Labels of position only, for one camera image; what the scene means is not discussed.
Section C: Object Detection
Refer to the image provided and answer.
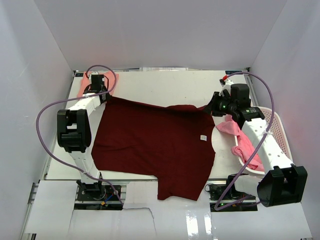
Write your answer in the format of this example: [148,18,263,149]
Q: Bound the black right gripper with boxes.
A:
[202,92,236,117]

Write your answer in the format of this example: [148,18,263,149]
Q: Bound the dark red t shirt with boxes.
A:
[91,97,215,201]

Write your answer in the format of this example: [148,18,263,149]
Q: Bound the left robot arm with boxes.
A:
[57,74,111,200]

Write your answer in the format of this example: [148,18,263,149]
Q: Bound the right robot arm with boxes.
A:
[204,83,308,207]

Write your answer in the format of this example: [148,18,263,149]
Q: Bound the folded salmon t shirt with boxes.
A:
[77,71,115,97]

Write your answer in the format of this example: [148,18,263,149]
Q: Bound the papers behind table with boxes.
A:
[139,67,189,72]

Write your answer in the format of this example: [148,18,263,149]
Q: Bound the pink t shirt in basket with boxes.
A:
[216,115,265,175]

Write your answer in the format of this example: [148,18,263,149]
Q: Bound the white perforated plastic basket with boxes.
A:
[241,106,293,178]

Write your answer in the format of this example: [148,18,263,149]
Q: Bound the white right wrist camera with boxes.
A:
[219,75,234,97]

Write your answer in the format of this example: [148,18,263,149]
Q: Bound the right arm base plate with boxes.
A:
[204,179,258,205]

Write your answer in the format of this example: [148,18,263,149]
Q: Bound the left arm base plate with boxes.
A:
[76,180,122,202]

